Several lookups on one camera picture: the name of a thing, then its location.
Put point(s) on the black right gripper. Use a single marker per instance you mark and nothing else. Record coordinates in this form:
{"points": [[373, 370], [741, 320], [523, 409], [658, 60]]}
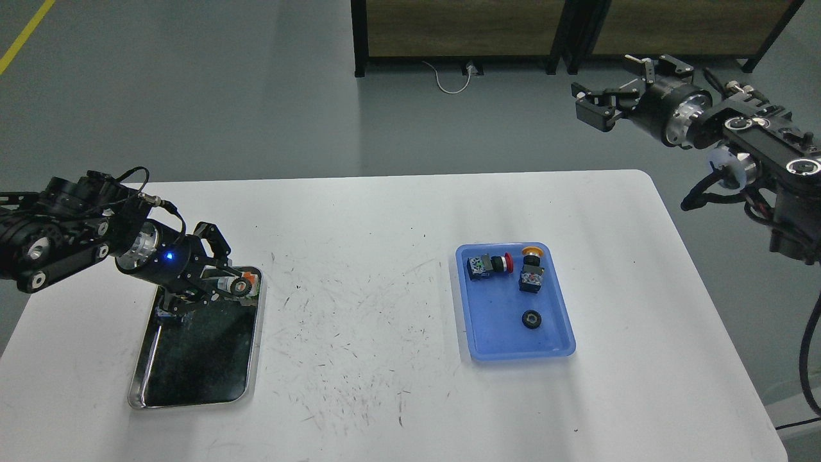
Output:
{"points": [[666, 110]]}

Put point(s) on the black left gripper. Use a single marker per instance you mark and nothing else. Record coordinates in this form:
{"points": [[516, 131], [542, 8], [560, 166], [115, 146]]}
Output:
{"points": [[156, 257]]}

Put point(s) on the black gear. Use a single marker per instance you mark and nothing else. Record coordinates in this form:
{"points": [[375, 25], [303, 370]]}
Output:
{"points": [[240, 287], [531, 319]]}

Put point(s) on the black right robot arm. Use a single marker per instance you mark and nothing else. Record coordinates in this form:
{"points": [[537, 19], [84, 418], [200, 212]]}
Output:
{"points": [[757, 155]]}

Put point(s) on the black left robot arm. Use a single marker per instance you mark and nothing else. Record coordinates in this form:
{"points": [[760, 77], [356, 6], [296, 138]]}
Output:
{"points": [[71, 226]]}

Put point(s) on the orange white connector block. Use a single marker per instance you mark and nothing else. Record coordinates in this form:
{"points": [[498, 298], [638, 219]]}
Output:
{"points": [[224, 283]]}

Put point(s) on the small white plastic clip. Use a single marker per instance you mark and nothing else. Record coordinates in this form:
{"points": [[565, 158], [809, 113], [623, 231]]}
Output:
{"points": [[140, 212]]}

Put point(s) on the stainless steel tray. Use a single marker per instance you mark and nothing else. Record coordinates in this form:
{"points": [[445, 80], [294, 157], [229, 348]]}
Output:
{"points": [[209, 359]]}

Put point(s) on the right wooden cabinet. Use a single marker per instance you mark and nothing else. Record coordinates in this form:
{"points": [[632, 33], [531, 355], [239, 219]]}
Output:
{"points": [[700, 30]]}

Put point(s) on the wooden cabinet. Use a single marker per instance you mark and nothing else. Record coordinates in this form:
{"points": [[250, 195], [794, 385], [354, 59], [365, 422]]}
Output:
{"points": [[700, 30], [466, 32]]}

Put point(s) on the left wooden cabinet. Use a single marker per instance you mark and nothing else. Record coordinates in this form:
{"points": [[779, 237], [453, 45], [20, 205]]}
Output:
{"points": [[466, 32]]}

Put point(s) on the blue plastic tray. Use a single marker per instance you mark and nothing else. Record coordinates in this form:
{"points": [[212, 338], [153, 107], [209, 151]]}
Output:
{"points": [[492, 309]]}

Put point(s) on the green push button switch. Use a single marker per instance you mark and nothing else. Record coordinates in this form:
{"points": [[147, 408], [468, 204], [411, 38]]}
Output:
{"points": [[175, 312]]}

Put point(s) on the yellow push button switch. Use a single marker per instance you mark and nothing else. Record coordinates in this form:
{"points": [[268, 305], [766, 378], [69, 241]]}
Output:
{"points": [[532, 272]]}

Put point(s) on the red push button switch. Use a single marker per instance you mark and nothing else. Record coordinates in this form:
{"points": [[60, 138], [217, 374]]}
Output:
{"points": [[486, 265]]}

